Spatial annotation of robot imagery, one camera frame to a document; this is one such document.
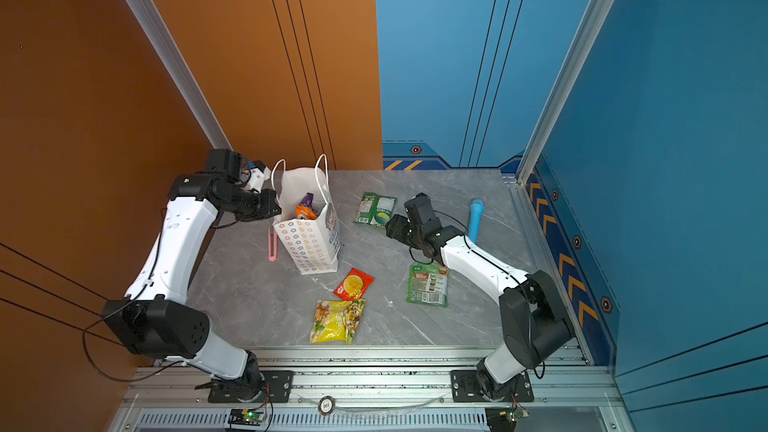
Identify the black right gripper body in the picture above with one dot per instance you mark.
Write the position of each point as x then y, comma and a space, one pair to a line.
404, 232

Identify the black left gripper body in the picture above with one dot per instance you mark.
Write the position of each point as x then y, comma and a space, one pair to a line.
250, 207

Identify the orange Fox's candy bag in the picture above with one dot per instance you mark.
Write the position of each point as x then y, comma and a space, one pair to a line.
304, 212

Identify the white paper bag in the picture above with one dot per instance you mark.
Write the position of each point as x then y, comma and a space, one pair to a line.
313, 245

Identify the yellow snack bag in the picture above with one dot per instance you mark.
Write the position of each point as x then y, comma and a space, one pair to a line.
336, 321

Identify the purple Fox's bag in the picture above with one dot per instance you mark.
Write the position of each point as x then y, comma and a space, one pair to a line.
307, 200

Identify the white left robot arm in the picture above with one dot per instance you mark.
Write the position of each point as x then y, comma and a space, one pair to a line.
153, 319

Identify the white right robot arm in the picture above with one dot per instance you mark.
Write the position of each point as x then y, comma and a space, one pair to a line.
535, 320

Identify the green white snack bag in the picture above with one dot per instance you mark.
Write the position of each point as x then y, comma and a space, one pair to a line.
428, 285

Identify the pink utility knife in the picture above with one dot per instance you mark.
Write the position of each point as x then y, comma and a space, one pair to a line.
273, 244

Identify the red yellow snack packet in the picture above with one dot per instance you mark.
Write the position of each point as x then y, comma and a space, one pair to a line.
354, 285

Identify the blue cylinder tool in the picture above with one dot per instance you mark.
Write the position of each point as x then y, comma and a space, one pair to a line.
476, 213

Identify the green circuit board left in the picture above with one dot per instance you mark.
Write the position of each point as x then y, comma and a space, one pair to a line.
247, 419

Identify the green circuit board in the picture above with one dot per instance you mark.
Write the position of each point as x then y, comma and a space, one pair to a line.
247, 419
504, 419

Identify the green circuit board right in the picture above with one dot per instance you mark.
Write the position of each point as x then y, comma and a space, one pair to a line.
504, 419

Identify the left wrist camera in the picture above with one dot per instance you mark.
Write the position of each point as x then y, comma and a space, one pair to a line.
259, 173

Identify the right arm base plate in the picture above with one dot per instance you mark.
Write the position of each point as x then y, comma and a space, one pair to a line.
478, 386

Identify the aluminium rail frame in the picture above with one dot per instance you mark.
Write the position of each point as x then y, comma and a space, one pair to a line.
381, 388

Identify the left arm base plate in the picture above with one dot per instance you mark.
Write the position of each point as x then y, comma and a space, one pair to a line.
272, 386

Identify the aluminium corner post left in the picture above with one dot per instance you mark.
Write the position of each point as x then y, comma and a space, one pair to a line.
166, 48

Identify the aluminium corner post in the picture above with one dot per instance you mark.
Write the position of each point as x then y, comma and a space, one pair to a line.
166, 48
586, 34

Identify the aluminium corner post right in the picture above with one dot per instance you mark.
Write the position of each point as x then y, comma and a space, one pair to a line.
586, 34

